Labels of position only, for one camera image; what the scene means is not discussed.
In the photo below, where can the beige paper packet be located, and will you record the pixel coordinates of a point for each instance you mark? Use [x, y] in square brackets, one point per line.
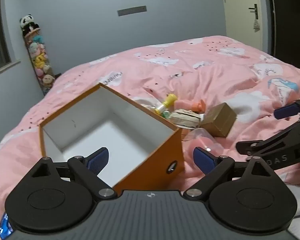
[185, 118]

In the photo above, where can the orange cardboard box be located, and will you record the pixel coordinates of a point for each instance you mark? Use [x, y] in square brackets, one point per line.
[160, 160]

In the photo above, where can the hanging key tag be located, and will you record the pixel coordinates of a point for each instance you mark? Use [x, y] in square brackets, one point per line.
[256, 26]

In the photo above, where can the pink bottle with orange cap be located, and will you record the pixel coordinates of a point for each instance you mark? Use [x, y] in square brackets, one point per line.
[185, 103]

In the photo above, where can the panda plush toy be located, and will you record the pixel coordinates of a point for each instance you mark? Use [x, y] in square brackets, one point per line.
[28, 22]

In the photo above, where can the clear bottle with yellow cap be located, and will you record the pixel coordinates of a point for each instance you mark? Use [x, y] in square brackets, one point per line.
[170, 99]

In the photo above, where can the clear plastic cup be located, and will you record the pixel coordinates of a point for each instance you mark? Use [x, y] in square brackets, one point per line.
[202, 137]

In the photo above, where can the grey wall plate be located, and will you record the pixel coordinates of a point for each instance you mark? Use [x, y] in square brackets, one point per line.
[132, 11]

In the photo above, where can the pink printed blanket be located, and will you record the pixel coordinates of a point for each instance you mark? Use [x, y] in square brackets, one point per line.
[190, 55]

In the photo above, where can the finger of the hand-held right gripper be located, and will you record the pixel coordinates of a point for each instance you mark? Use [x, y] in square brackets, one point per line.
[265, 145]
[287, 111]

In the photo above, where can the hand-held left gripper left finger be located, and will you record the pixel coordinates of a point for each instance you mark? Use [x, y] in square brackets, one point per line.
[100, 158]

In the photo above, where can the cream door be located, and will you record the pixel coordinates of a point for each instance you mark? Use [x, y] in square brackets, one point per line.
[240, 0]

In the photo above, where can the dark wardrobe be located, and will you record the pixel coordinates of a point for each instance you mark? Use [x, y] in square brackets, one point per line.
[290, 17]

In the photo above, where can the small gold box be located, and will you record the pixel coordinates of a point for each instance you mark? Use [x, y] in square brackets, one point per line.
[220, 120]

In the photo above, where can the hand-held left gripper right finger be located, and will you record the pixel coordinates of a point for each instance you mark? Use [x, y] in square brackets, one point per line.
[202, 158]

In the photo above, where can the tall plush toy holder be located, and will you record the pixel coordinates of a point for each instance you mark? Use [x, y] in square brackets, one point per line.
[40, 60]

